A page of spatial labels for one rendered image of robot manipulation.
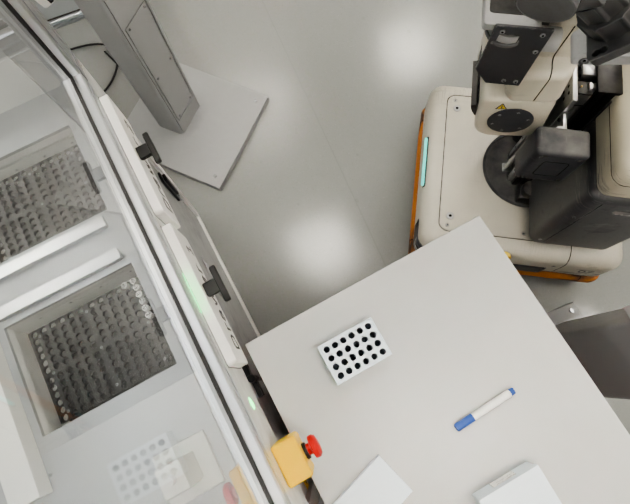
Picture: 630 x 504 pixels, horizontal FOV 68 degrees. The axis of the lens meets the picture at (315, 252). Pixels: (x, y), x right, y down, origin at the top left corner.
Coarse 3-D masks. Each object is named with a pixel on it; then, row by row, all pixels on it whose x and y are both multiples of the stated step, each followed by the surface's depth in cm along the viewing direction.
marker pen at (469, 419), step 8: (504, 392) 92; (512, 392) 91; (496, 400) 91; (504, 400) 91; (480, 408) 91; (488, 408) 91; (472, 416) 90; (480, 416) 90; (456, 424) 90; (464, 424) 90
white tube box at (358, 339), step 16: (368, 320) 93; (336, 336) 93; (352, 336) 96; (368, 336) 93; (320, 352) 92; (336, 352) 92; (352, 352) 92; (368, 352) 92; (384, 352) 94; (336, 368) 95; (352, 368) 91
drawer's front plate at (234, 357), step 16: (176, 240) 85; (176, 256) 85; (192, 256) 92; (192, 272) 84; (192, 288) 83; (208, 304) 82; (208, 320) 81; (224, 320) 89; (224, 336) 81; (224, 352) 80; (240, 352) 88
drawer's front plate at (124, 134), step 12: (108, 96) 95; (108, 108) 93; (120, 120) 94; (120, 132) 92; (132, 144) 92; (132, 156) 90; (144, 168) 91; (144, 180) 89; (144, 192) 88; (156, 192) 90; (156, 204) 87; (168, 216) 90
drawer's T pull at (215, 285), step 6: (210, 270) 85; (216, 270) 85; (216, 276) 85; (210, 282) 85; (216, 282) 85; (222, 282) 85; (204, 288) 85; (210, 288) 85; (216, 288) 85; (222, 288) 84; (210, 294) 84; (222, 294) 84; (228, 294) 84; (228, 300) 84
